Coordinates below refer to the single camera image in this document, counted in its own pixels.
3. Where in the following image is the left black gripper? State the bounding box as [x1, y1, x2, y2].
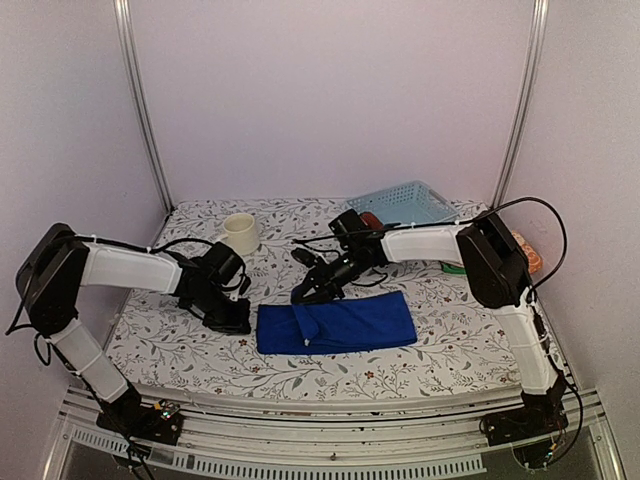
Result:
[190, 286, 252, 334]

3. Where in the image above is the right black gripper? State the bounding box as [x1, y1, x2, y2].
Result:
[292, 247, 367, 307]

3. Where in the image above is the blue towel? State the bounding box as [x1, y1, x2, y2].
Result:
[256, 291, 417, 355]

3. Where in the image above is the brown towel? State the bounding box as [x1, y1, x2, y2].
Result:
[360, 212, 385, 231]

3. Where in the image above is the orange patterned towel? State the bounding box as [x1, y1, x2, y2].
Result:
[511, 230, 544, 274]

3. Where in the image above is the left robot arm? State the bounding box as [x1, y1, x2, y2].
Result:
[15, 223, 251, 434]

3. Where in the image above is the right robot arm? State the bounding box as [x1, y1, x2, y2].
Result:
[291, 209, 567, 436]

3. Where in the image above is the cream ceramic mug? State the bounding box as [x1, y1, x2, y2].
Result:
[216, 213, 260, 256]

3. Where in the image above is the light blue plastic basket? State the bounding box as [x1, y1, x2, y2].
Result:
[346, 181, 458, 224]

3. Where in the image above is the green towel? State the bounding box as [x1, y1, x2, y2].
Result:
[440, 262, 466, 275]

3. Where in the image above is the floral table mat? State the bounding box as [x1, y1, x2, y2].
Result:
[107, 198, 520, 402]

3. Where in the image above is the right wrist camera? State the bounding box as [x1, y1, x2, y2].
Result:
[291, 247, 326, 269]

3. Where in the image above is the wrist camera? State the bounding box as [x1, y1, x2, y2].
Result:
[203, 242, 251, 296]
[291, 247, 326, 269]

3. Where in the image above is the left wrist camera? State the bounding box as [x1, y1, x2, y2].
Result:
[203, 242, 251, 296]

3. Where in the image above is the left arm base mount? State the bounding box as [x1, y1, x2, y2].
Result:
[96, 384, 184, 446]

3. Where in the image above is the front aluminium rail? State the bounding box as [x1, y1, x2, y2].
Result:
[44, 384, 621, 480]

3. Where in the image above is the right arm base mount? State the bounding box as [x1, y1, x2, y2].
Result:
[479, 381, 569, 446]

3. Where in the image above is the left aluminium frame post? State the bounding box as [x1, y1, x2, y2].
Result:
[113, 0, 175, 215]

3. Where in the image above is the aluminium frame post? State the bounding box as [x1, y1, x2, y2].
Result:
[113, 0, 175, 215]
[491, 0, 550, 207]

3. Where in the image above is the right aluminium frame post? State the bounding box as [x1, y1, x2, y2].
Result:
[491, 0, 550, 207]

